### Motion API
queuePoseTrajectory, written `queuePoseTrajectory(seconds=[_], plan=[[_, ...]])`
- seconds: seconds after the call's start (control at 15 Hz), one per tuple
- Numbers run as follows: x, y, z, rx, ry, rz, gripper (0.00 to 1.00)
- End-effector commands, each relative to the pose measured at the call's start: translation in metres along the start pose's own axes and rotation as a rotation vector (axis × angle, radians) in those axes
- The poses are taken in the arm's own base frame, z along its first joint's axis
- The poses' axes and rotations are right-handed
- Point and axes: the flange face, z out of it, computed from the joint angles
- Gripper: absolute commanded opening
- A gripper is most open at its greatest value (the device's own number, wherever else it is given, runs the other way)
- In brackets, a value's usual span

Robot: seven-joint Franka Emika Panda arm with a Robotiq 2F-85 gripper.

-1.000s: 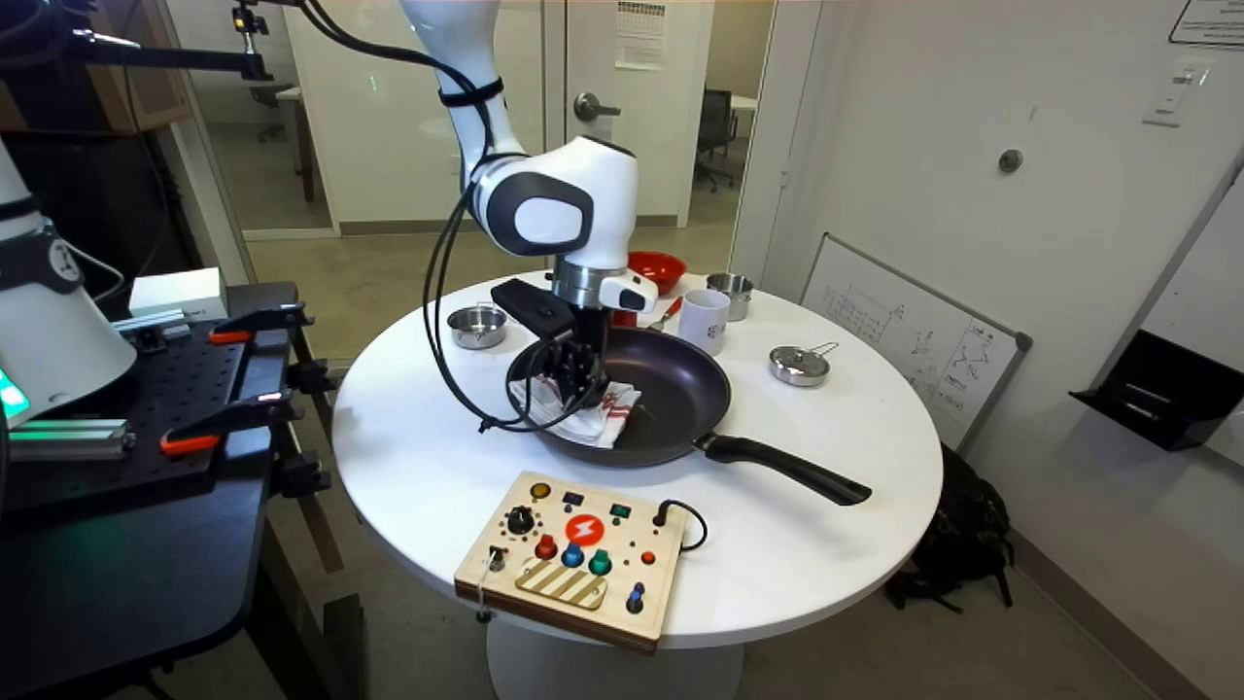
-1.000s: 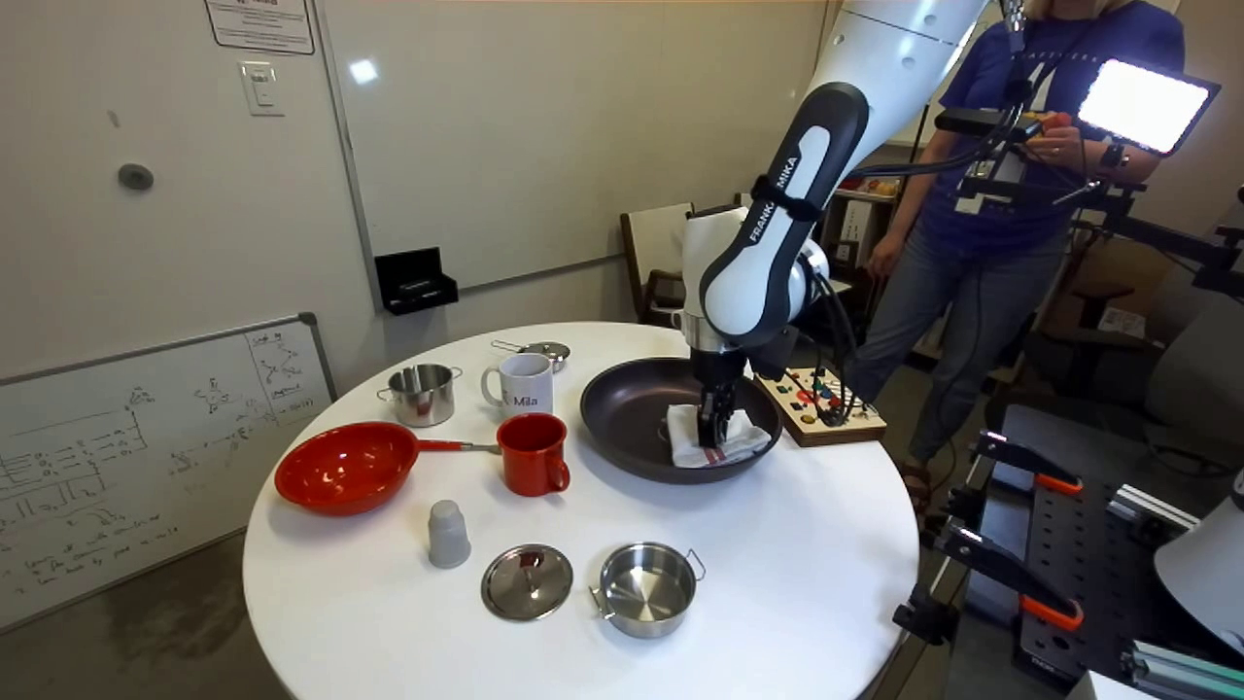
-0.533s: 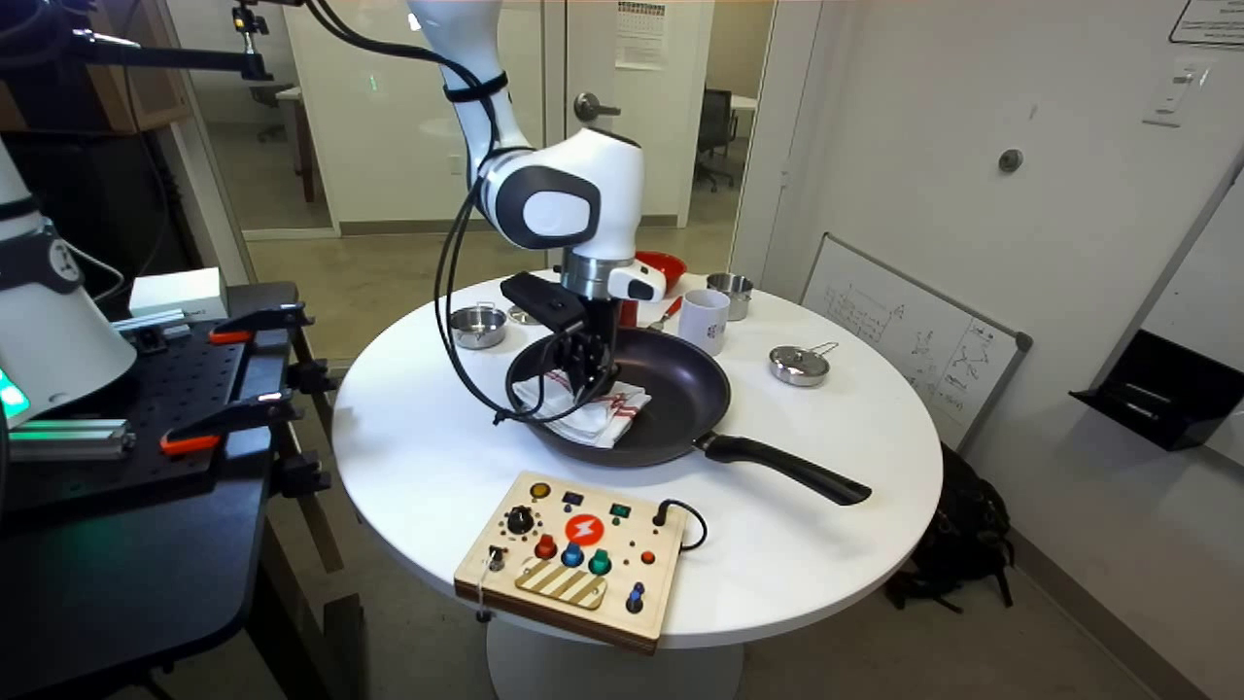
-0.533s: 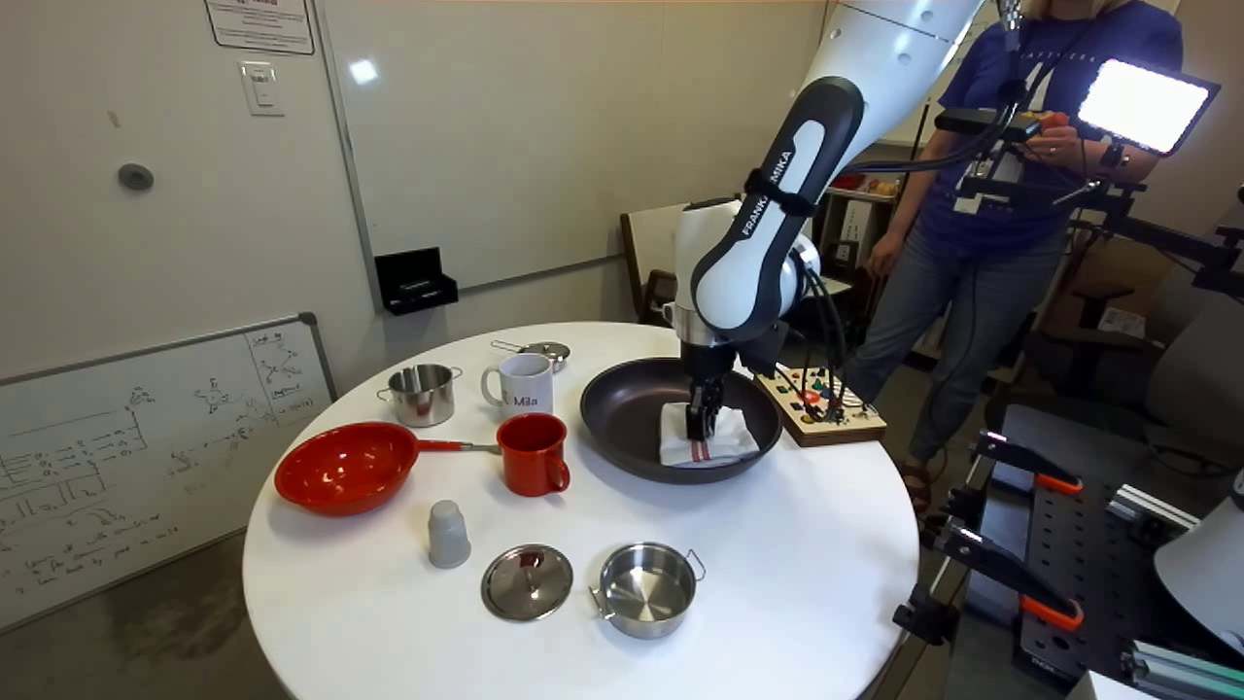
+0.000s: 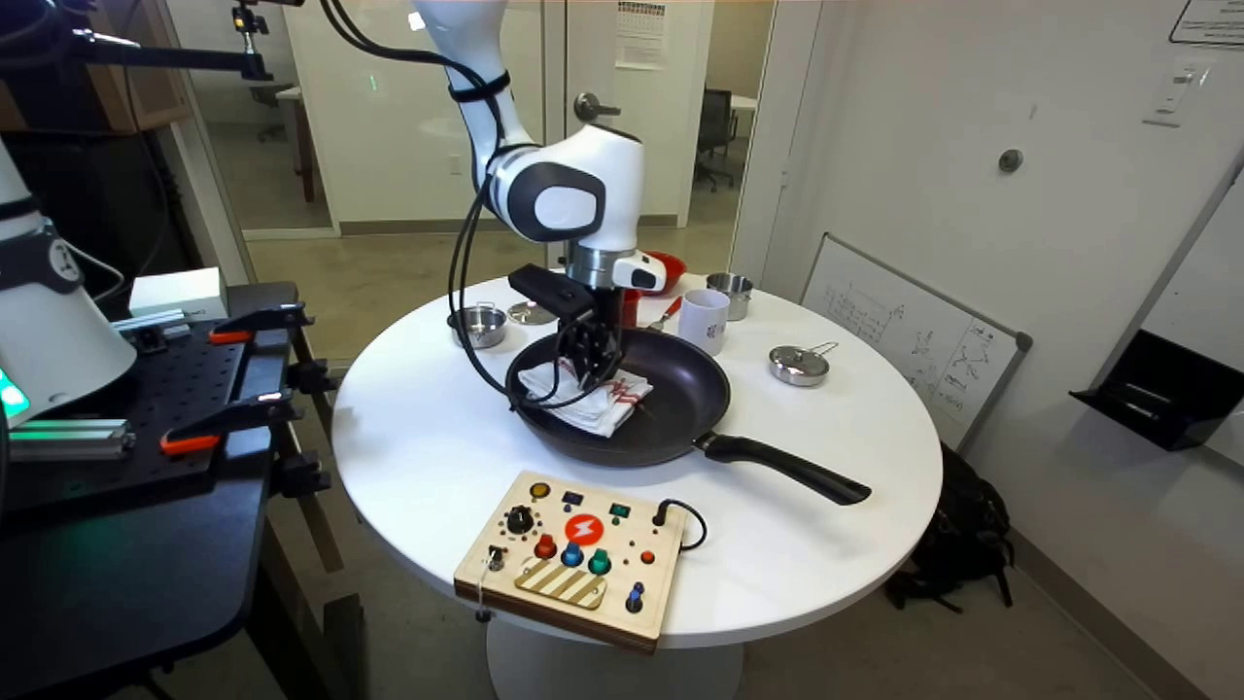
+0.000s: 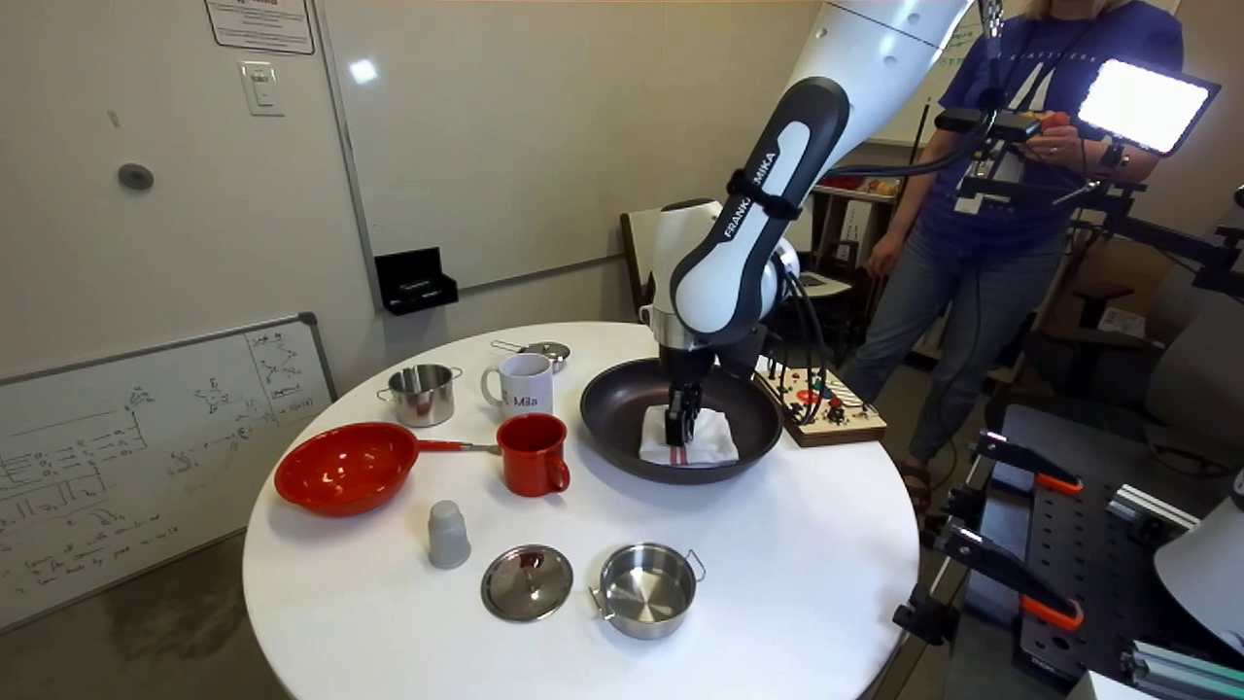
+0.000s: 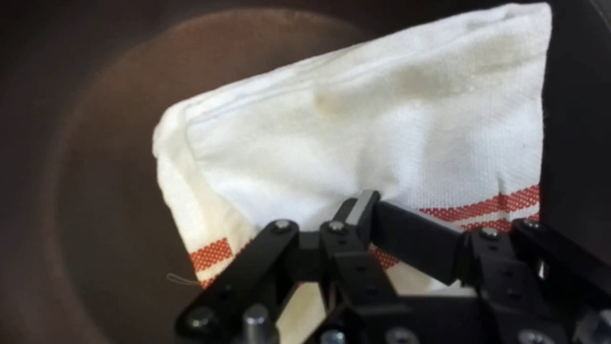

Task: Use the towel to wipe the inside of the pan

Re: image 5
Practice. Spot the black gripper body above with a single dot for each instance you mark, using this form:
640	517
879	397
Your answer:
594	337

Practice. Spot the white towel with red stripes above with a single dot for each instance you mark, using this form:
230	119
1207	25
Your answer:
605	412

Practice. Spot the black frying pan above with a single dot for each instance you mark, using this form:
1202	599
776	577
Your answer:
681	401

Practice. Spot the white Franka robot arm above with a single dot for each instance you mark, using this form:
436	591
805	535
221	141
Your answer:
568	197

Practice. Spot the red mug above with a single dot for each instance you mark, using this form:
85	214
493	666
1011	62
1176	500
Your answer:
640	312

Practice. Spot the steel lid with knob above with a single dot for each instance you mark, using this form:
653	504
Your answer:
530	312

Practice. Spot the red colander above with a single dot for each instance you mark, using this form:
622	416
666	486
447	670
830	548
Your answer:
669	271

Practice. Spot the shallow steel pot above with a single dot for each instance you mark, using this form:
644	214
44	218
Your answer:
484	332

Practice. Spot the white mug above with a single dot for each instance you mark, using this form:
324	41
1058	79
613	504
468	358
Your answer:
705	320

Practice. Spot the small round steel dish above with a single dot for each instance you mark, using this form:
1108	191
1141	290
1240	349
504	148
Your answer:
797	368

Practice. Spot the wooden busy board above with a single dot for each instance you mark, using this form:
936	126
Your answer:
608	607

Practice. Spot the white door notice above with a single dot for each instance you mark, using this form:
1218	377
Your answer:
644	34

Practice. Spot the black backpack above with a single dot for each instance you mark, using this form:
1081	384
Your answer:
967	531

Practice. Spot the white box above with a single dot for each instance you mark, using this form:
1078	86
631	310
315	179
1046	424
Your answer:
178	292

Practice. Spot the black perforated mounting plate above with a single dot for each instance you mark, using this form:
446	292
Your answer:
167	391

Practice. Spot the silver metal bar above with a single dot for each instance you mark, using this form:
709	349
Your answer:
145	320

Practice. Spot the black robot cart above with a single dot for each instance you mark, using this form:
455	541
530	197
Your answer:
130	586

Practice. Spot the brown wooden shelf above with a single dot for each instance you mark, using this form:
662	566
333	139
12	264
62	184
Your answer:
130	100

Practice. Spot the green tinted metal bar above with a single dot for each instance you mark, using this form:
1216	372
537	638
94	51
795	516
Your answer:
62	437

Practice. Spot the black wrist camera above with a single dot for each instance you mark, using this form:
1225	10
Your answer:
547	290

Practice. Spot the whiteboard leaning on wall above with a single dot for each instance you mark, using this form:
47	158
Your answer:
907	332

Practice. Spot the round grey wall knob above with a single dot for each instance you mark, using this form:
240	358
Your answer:
1007	162

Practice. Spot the black camera boom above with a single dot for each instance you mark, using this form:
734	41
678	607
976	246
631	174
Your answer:
167	54

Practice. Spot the black wall tray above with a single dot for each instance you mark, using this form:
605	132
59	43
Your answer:
1152	391

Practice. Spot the white wall switch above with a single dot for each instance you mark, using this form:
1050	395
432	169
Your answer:
1163	114

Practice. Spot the framed wall sign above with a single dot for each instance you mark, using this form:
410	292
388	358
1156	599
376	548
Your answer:
1209	22

